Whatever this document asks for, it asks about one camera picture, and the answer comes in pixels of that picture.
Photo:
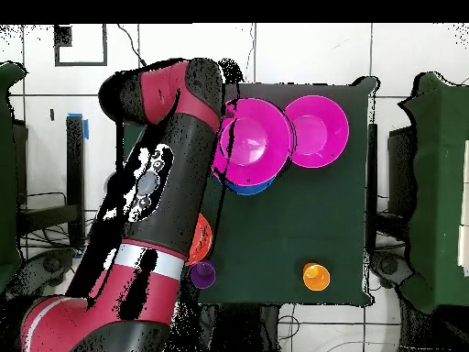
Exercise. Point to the pink plastic bowl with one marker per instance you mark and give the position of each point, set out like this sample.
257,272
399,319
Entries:
322,132
263,146

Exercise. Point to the green-covered side table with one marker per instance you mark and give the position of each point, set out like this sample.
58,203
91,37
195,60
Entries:
439,183
7,165

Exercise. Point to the black tape square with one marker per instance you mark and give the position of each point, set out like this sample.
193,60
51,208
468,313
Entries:
80,64

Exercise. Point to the black metal stand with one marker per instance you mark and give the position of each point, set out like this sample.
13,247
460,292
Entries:
75,165
372,183

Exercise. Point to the blue plastic bowl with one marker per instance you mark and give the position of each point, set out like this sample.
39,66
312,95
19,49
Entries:
253,189

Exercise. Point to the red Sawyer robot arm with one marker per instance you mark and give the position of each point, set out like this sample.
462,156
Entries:
176,205

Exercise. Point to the red-orange plastic bowl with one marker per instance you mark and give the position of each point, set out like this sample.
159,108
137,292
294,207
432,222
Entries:
201,238

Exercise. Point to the orange plastic cup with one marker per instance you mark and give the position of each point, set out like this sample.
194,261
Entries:
316,277

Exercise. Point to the purple plastic cup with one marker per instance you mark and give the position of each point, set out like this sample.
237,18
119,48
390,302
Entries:
202,275

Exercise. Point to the dark green table cloth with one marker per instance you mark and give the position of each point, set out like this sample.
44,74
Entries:
293,227

